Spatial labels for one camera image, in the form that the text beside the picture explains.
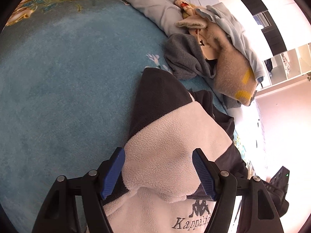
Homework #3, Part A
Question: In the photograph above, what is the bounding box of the dark grey crumpled garment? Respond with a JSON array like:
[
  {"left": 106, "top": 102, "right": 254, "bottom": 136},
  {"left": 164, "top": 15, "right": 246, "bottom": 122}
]
[{"left": 164, "top": 33, "right": 241, "bottom": 109}]

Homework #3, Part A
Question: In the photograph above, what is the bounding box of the tan yellow plush garment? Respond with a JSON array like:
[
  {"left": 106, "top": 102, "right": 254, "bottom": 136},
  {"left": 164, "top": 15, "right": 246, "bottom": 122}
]
[{"left": 174, "top": 0, "right": 259, "bottom": 106}]

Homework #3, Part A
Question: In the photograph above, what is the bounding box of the white wardrobe with black stripe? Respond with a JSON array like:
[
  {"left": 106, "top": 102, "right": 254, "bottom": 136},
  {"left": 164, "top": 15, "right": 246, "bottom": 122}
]
[{"left": 219, "top": 0, "right": 310, "bottom": 60}]

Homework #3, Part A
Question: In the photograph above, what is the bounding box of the black and white fleece jacket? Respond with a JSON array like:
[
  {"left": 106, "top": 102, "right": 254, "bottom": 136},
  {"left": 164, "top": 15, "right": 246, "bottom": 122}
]
[{"left": 104, "top": 68, "right": 248, "bottom": 232}]

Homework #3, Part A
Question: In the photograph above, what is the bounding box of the light blue garment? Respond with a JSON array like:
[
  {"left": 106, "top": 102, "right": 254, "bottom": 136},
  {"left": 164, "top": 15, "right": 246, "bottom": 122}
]
[{"left": 195, "top": 3, "right": 265, "bottom": 84}]

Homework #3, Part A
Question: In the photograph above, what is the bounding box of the white drawer shelf unit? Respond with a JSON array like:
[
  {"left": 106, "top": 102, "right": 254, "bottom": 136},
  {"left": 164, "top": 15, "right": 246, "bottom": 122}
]
[{"left": 258, "top": 43, "right": 311, "bottom": 90}]

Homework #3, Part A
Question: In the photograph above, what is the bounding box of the teal floral bed blanket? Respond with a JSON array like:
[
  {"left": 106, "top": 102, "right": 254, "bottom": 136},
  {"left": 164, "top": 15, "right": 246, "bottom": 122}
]
[{"left": 1, "top": 0, "right": 169, "bottom": 232}]

